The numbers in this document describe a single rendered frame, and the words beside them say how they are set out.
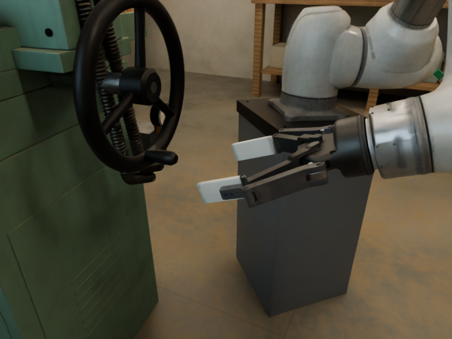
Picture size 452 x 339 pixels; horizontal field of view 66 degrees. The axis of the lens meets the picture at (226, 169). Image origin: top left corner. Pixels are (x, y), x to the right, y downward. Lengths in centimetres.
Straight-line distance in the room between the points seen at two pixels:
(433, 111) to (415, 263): 120
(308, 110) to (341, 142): 54
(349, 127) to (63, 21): 43
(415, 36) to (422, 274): 91
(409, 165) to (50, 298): 69
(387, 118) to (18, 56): 53
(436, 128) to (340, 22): 58
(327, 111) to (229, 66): 321
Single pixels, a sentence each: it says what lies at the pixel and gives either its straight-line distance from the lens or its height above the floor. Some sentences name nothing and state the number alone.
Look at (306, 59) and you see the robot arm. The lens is 94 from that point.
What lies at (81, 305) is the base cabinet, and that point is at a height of 31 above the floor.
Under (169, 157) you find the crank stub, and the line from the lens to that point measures 59.
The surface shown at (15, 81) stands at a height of 82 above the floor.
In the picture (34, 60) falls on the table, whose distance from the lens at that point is 63.
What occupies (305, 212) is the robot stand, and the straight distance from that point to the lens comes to 101.
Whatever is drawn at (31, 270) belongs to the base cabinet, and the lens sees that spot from 76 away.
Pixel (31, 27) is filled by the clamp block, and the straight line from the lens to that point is 65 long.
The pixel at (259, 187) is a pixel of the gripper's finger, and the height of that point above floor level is 75.
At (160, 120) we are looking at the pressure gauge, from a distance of 90.
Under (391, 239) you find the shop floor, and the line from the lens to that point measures 166.
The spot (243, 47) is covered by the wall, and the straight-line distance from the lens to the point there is 403.
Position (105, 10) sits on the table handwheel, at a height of 93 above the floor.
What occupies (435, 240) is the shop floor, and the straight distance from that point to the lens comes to 175.
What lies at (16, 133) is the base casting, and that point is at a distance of 67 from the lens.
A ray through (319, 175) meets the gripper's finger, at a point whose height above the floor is 77.
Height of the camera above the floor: 96
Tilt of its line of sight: 28 degrees down
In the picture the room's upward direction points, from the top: straight up
